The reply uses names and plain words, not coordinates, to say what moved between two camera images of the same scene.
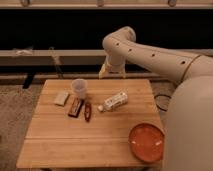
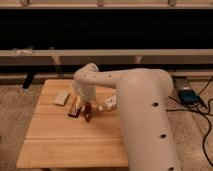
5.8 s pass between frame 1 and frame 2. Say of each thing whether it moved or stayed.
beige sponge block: stayed
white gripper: moved
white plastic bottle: stayed
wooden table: stayed
